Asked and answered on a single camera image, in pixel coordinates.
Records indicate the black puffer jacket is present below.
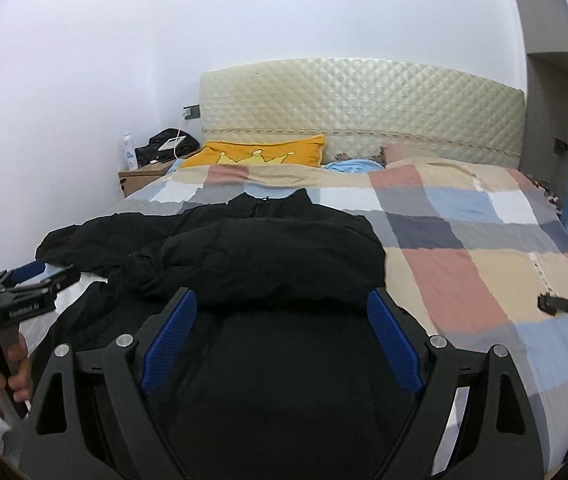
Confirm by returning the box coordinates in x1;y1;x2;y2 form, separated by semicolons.
34;190;414;479

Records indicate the wooden nightstand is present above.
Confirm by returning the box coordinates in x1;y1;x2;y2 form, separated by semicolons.
118;160;174;197

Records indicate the white spray bottle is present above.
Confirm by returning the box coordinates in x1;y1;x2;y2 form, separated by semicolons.
124;132;139;171

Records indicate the black bag on nightstand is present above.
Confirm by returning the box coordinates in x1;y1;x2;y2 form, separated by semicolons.
135;128;200;166

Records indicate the plaid patchwork bed quilt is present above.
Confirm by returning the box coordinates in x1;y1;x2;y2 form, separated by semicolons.
118;158;568;472

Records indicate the white tablet device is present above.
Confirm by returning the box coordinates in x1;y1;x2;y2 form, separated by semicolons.
158;136;186;152

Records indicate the yellow crown pillow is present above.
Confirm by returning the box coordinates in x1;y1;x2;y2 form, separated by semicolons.
179;134;326;169

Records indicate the pink beige pillow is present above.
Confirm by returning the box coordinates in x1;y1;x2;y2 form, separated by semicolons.
381;142;439;167

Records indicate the light blue pillow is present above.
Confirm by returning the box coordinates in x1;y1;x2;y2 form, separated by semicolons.
323;158;385;174

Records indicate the cream quilted headboard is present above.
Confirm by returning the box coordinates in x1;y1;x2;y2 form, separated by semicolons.
199;58;526;168

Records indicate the black wall socket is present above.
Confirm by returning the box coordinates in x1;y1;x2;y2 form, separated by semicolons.
183;104;200;120

